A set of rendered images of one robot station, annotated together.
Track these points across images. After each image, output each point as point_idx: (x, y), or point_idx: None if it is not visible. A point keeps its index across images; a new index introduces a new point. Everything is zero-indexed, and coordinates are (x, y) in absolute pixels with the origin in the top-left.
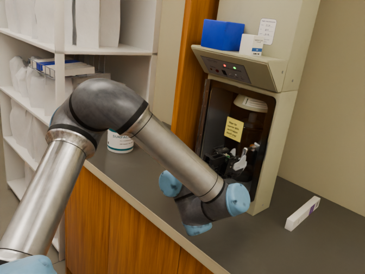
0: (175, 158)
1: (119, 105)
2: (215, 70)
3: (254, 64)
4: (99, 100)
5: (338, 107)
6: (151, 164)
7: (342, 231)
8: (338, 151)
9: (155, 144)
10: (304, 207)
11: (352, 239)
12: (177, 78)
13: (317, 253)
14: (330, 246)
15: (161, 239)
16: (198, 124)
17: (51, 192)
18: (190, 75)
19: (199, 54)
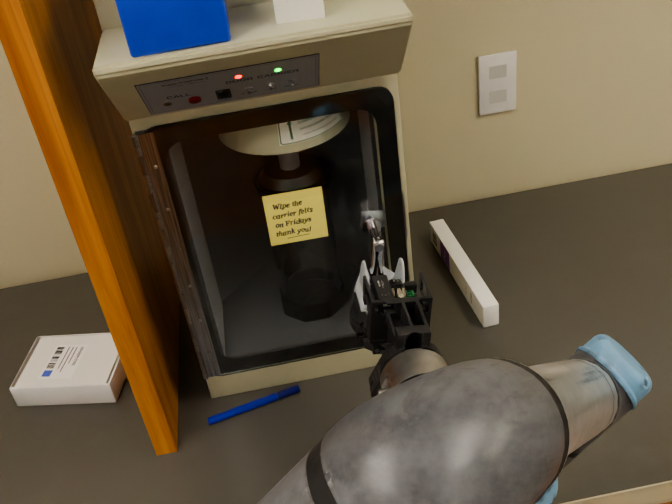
0: (589, 418)
1: (545, 439)
2: (190, 102)
3: (362, 39)
4: (510, 486)
5: None
6: (64, 460)
7: (530, 249)
8: (403, 106)
9: (573, 437)
10: (460, 260)
11: (557, 251)
12: (64, 189)
13: (576, 323)
14: (562, 291)
15: None
16: (138, 264)
17: None
18: (84, 155)
19: (129, 83)
